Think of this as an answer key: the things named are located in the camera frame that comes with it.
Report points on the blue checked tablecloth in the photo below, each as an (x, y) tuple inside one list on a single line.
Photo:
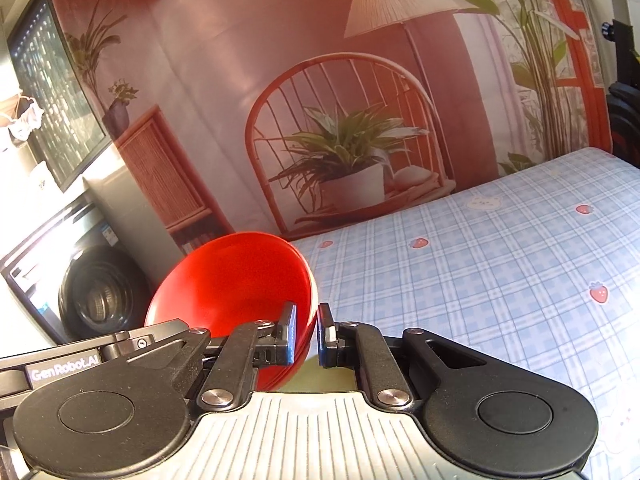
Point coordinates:
[(475, 270)]

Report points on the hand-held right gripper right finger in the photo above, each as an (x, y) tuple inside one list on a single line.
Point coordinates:
[(326, 337)]

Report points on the window with metal grille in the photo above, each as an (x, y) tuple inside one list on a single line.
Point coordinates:
[(50, 85)]

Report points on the white hanging cloth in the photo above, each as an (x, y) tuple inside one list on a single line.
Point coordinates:
[(22, 119)]

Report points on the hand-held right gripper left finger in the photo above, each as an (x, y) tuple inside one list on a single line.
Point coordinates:
[(287, 332)]

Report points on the red plastic bowl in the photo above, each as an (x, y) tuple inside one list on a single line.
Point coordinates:
[(225, 280)]

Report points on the black exercise bike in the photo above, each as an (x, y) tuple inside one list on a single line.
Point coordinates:
[(622, 90)]

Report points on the grey washing machine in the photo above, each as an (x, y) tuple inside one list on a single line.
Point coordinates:
[(90, 290)]

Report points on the printed room backdrop cloth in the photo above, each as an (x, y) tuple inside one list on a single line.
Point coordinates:
[(225, 85)]

